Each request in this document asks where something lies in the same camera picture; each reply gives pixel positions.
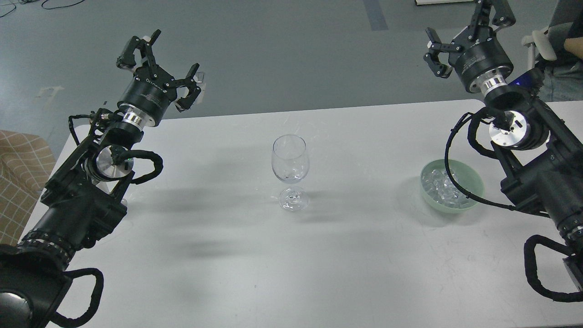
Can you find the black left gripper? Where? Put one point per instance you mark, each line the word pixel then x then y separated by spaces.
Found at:
pixel 153 94

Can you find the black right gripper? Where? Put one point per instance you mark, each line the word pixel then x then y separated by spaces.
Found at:
pixel 474 59

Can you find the clear ice cubes pile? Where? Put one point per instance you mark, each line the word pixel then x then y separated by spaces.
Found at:
pixel 440 192

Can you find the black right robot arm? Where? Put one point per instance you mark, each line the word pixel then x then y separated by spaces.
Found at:
pixel 540 156

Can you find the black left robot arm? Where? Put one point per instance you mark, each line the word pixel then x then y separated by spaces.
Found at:
pixel 84 197

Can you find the clear wine glass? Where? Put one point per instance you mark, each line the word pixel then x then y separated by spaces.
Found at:
pixel 290 164

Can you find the white board on floor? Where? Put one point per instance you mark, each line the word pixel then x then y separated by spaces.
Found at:
pixel 439 2

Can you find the white office chair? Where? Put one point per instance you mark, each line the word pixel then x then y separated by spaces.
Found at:
pixel 562 79

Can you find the green bowl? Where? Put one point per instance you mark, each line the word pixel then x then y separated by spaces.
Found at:
pixel 464 175

